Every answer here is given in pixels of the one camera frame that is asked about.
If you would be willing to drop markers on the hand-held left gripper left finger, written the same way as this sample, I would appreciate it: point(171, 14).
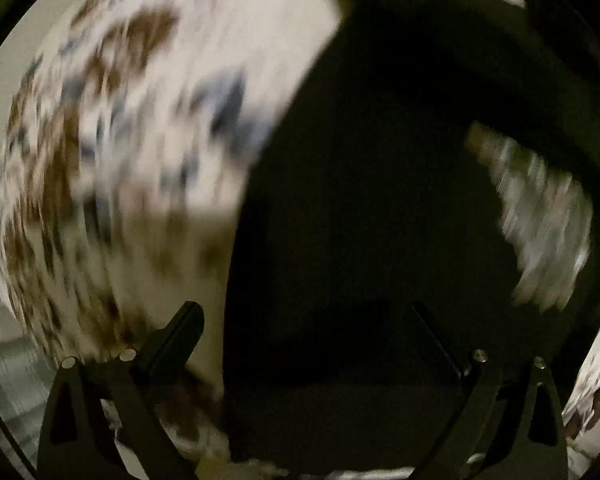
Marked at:
point(173, 342)

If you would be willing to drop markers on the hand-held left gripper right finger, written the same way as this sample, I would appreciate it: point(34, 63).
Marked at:
point(437, 345)

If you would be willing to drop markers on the black garment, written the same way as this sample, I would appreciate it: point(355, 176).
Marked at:
point(380, 185)

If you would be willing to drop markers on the grey-green striped curtain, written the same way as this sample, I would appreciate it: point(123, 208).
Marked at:
point(7, 375)

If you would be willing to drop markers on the floral bed sheet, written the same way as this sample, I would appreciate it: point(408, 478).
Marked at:
point(154, 110)

